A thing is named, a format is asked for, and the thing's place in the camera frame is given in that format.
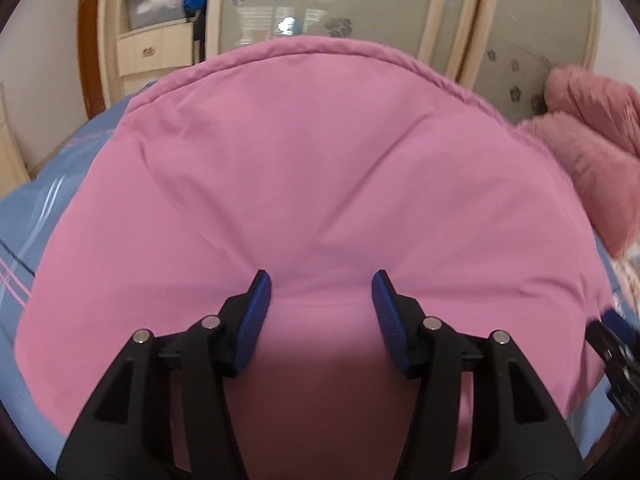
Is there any clear plastic storage box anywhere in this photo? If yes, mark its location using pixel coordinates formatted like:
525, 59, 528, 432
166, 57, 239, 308
125, 0, 186, 30

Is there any blue plaid bed sheet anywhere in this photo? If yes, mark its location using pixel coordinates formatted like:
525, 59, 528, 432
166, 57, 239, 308
0, 84, 640, 470

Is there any light wood side cabinet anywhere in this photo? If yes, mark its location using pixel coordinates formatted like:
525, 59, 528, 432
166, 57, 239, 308
0, 93, 30, 198

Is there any cream and pink hooded jacket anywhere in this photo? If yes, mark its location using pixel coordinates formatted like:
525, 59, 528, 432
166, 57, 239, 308
13, 34, 614, 480

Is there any brown wooden door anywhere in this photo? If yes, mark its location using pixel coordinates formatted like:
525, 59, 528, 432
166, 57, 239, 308
77, 0, 105, 119

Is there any rolled pink quilt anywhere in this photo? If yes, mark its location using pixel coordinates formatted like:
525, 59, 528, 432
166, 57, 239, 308
520, 65, 639, 258

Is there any floral pillow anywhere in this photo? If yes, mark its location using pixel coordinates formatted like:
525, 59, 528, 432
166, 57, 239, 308
612, 243, 640, 313

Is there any beige sliding-door wardrobe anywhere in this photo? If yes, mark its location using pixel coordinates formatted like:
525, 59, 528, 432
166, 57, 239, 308
98, 0, 600, 122

